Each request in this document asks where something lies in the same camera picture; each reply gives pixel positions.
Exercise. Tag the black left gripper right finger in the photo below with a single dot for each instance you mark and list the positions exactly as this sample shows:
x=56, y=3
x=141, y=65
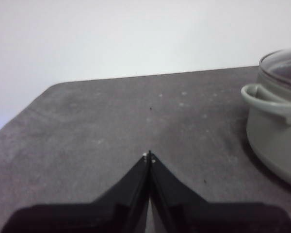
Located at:
x=191, y=216

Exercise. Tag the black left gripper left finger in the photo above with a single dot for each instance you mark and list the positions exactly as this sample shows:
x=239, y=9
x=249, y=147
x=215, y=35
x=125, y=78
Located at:
x=106, y=213

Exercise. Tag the glass lid with green knob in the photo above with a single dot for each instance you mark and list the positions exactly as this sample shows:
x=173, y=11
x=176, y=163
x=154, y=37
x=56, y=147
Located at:
x=287, y=70

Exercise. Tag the green electric cooking pot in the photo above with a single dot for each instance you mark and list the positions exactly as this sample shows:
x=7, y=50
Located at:
x=274, y=136

